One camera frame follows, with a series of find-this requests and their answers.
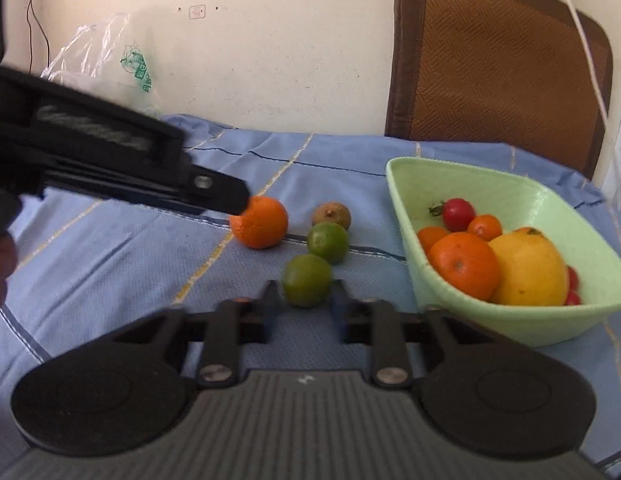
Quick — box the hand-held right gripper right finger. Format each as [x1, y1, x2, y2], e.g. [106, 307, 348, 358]
[329, 281, 497, 389]

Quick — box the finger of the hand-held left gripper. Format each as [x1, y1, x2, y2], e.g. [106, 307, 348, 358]
[42, 161, 252, 217]

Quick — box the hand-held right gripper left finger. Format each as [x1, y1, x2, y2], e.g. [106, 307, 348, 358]
[113, 280, 282, 389]

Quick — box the green lime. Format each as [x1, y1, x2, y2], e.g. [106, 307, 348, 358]
[282, 253, 334, 308]
[307, 222, 350, 265]

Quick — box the medium orange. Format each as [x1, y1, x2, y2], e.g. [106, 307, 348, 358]
[229, 196, 290, 250]

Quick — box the brown kiwi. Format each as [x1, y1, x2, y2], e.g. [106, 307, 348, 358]
[311, 202, 352, 233]

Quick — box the green plastic basket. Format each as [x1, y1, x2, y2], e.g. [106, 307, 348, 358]
[385, 156, 621, 348]

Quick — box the clear plastic bag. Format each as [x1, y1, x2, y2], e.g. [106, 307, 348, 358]
[40, 12, 164, 121]

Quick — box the small orange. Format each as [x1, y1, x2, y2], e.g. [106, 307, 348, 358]
[467, 214, 503, 242]
[417, 226, 451, 256]

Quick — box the blue striped bedsheet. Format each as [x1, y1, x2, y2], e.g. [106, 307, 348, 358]
[0, 114, 621, 480]

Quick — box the large orange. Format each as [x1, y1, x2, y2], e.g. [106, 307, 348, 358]
[428, 232, 501, 302]

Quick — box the red cherry tomato with stem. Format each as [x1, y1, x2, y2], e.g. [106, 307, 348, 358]
[429, 198, 476, 233]

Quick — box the yellow grapefruit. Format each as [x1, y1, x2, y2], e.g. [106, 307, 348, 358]
[488, 227, 570, 307]

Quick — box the brown woven mat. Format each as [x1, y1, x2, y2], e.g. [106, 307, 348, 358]
[385, 0, 614, 181]

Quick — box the thin black cable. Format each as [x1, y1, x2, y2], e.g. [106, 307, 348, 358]
[22, 0, 50, 80]

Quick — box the white cable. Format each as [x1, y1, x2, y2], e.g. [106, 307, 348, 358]
[545, 0, 621, 208]

